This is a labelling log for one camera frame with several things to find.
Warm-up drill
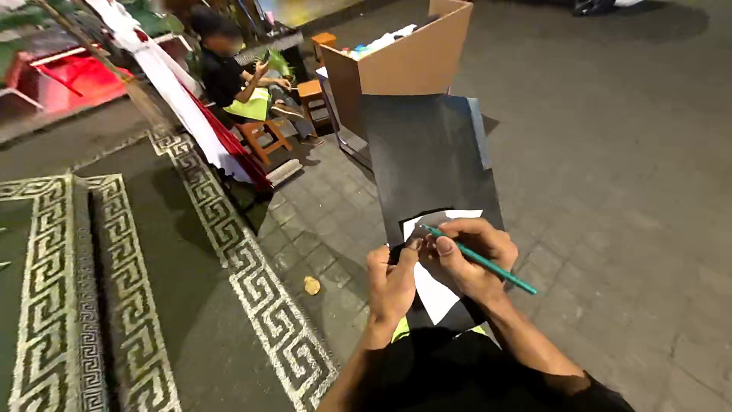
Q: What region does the person's right hand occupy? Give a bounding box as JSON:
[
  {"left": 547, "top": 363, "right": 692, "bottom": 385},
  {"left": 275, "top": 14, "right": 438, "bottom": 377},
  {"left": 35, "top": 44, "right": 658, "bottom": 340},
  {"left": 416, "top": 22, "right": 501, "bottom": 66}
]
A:
[{"left": 426, "top": 217, "right": 519, "bottom": 306}]

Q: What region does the person's left hand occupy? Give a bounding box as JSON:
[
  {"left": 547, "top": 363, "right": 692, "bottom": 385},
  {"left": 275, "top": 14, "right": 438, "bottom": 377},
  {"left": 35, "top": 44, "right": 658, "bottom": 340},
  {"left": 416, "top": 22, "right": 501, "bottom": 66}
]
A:
[{"left": 366, "top": 237, "right": 423, "bottom": 328}]

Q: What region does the green pen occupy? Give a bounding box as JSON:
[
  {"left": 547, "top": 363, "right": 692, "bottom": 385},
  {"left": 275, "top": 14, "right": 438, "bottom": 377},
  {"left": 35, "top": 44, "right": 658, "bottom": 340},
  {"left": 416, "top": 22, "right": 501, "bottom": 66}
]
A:
[{"left": 421, "top": 224, "right": 538, "bottom": 296}]

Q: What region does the white paper piece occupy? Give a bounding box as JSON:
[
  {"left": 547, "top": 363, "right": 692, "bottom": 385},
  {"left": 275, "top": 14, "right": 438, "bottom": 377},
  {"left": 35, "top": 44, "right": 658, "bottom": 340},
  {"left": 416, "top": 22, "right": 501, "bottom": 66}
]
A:
[{"left": 403, "top": 209, "right": 484, "bottom": 326}]

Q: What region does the black board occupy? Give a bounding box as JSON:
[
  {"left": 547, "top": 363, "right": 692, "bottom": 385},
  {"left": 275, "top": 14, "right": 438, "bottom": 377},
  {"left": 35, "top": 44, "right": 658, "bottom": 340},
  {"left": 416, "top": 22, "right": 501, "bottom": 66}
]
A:
[{"left": 361, "top": 94, "right": 505, "bottom": 335}]

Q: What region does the person's left forearm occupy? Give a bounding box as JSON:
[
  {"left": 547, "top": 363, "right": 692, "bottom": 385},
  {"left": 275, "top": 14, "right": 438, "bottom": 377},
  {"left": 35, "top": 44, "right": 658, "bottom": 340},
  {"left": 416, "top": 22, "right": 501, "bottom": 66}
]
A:
[{"left": 316, "top": 316, "right": 406, "bottom": 412}]

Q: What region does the person's right forearm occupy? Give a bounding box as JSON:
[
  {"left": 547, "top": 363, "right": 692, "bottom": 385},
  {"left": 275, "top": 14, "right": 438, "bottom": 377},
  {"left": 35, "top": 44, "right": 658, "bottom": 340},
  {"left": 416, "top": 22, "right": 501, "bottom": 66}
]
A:
[{"left": 479, "top": 292, "right": 592, "bottom": 396}]

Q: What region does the yellow-green cloth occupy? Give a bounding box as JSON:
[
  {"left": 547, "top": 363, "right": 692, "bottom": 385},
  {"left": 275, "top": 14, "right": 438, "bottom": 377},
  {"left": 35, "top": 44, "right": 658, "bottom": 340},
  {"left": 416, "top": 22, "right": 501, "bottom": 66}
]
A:
[{"left": 390, "top": 315, "right": 487, "bottom": 344}]

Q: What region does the person's body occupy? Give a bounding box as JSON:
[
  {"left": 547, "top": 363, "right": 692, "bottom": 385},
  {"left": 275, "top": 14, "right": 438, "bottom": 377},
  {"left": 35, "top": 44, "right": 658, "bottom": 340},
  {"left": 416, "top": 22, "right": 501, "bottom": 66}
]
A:
[{"left": 349, "top": 327, "right": 636, "bottom": 412}]

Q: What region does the white rectangular block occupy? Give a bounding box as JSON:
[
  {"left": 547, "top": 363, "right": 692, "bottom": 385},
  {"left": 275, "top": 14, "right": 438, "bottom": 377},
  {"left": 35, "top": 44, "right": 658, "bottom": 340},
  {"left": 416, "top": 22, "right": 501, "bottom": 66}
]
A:
[{"left": 265, "top": 158, "right": 304, "bottom": 189}]

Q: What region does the table with thin legs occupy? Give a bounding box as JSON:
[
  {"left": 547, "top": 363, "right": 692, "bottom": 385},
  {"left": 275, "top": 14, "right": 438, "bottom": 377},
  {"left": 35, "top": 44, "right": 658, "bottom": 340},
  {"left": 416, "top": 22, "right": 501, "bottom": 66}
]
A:
[{"left": 316, "top": 67, "right": 375, "bottom": 172}]

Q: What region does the brown cardboard box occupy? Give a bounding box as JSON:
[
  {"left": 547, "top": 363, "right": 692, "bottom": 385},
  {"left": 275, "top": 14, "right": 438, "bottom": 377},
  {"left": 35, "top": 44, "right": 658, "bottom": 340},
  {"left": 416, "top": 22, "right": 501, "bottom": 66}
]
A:
[{"left": 320, "top": 0, "right": 474, "bottom": 140}]

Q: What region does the green rug with meander border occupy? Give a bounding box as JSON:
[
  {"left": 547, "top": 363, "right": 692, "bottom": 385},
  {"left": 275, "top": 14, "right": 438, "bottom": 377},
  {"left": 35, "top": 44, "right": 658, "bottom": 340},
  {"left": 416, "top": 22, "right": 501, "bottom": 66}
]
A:
[
  {"left": 0, "top": 173, "right": 109, "bottom": 412},
  {"left": 74, "top": 130, "right": 340, "bottom": 412}
]

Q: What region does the orange wooden stool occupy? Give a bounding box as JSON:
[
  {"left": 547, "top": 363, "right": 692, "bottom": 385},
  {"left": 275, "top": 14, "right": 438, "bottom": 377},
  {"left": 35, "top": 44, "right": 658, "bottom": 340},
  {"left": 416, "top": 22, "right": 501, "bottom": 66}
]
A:
[
  {"left": 311, "top": 32, "right": 338, "bottom": 65},
  {"left": 235, "top": 118, "right": 294, "bottom": 167},
  {"left": 296, "top": 79, "right": 332, "bottom": 129}
]

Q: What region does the pile of mixed items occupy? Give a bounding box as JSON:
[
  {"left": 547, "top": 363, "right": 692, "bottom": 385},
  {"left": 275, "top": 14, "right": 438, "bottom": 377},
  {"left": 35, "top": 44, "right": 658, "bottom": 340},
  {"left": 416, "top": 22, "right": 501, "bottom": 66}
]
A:
[{"left": 341, "top": 23, "right": 418, "bottom": 61}]

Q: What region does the yellow-green sheet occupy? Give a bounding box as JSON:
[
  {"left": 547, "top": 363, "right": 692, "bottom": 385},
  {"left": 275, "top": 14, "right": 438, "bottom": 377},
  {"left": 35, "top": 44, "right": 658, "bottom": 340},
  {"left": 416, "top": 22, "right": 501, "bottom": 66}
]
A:
[{"left": 223, "top": 87, "right": 271, "bottom": 121}]

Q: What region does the green leafy plant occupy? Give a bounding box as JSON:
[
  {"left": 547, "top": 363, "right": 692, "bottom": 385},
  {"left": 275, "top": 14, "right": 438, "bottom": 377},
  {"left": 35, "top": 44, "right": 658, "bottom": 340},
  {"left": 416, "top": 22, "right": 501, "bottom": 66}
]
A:
[{"left": 260, "top": 48, "right": 295, "bottom": 81}]

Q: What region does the car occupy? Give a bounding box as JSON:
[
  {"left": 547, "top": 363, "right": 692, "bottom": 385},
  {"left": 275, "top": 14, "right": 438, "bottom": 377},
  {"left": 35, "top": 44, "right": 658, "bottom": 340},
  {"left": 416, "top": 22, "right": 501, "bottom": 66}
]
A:
[{"left": 573, "top": 0, "right": 647, "bottom": 17}]

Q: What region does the red and white draped cloth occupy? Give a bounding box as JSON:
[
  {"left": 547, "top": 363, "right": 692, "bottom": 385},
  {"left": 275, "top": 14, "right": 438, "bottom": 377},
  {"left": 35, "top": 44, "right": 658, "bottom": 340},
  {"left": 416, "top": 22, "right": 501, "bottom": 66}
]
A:
[{"left": 86, "top": 0, "right": 272, "bottom": 191}]

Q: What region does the red folding structure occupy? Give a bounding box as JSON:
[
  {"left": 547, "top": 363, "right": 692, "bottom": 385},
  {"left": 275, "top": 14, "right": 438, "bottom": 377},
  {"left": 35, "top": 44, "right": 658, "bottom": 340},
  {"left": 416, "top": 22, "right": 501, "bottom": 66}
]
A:
[{"left": 6, "top": 46, "right": 135, "bottom": 114}]

